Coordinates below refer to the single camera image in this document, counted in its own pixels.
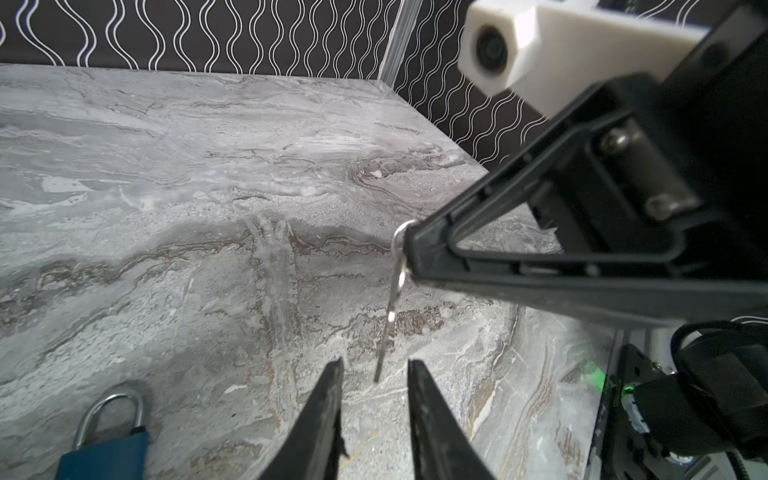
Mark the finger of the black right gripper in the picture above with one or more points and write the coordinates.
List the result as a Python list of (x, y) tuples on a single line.
[(487, 241)]

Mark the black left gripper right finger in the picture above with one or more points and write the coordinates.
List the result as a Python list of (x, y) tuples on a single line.
[(440, 449)]

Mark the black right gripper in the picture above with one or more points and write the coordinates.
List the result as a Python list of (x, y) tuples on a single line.
[(666, 179)]

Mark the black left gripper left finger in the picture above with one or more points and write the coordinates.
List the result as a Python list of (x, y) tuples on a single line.
[(314, 445)]

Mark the blue padlock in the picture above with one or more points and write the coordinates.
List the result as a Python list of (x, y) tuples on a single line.
[(122, 458)]

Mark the small silver key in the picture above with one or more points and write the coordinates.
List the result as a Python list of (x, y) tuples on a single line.
[(398, 280)]

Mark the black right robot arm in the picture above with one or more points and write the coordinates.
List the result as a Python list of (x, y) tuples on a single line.
[(716, 399)]

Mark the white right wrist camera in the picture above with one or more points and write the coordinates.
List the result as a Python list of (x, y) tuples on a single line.
[(549, 52)]

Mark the aluminium corner frame post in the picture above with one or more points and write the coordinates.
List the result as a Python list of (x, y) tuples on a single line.
[(398, 41)]

